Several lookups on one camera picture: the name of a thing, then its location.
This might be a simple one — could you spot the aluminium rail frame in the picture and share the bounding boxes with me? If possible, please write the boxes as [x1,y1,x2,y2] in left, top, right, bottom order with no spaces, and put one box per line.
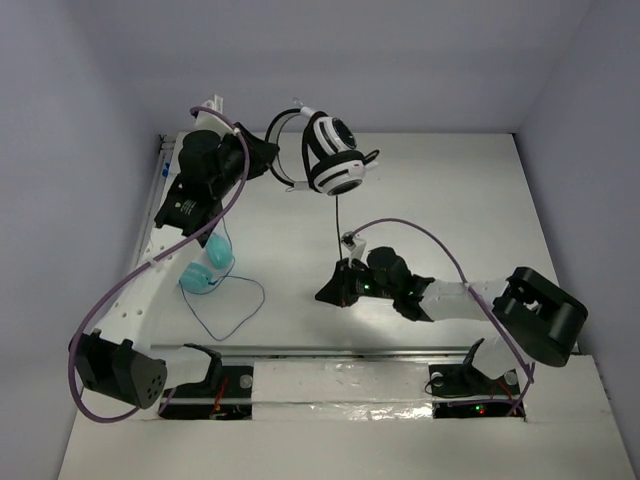
[151,133,554,356]

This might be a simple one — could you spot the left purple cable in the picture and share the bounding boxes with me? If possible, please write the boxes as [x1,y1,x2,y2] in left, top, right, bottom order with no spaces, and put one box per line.
[68,105,251,424]

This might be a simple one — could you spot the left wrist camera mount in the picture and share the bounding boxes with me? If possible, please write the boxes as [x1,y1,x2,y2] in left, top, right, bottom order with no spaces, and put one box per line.
[190,94,234,137]

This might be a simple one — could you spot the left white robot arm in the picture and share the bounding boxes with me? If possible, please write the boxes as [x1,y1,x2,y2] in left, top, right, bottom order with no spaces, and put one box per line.
[68,123,279,424]

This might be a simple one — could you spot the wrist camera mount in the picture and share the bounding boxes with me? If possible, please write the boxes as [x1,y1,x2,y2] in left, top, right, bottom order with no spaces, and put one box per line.
[190,94,234,137]
[341,232,367,265]

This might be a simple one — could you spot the purple cable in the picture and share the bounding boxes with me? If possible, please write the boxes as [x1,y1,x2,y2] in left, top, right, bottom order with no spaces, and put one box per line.
[68,105,251,424]
[349,217,536,419]

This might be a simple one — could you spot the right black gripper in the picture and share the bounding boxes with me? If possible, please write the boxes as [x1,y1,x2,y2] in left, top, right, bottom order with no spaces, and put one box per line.
[316,257,397,306]

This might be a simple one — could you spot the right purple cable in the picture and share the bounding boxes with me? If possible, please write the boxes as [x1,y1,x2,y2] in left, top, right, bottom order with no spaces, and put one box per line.
[349,217,536,419]

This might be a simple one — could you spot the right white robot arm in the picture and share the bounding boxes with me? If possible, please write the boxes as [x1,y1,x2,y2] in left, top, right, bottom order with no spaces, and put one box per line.
[315,247,588,399]

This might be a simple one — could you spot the teal cat-ear headphones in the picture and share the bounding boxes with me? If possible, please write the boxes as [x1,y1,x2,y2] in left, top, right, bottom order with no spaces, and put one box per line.
[179,233,235,295]

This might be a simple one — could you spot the black white headphones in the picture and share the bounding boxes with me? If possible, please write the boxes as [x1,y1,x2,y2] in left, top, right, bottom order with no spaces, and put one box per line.
[265,102,380,197]

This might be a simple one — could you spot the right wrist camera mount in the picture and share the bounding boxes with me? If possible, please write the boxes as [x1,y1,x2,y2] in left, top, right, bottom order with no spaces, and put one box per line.
[341,232,367,265]

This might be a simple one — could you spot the black headphone cable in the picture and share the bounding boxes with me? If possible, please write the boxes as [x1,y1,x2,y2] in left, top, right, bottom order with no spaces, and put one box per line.
[333,194,346,264]

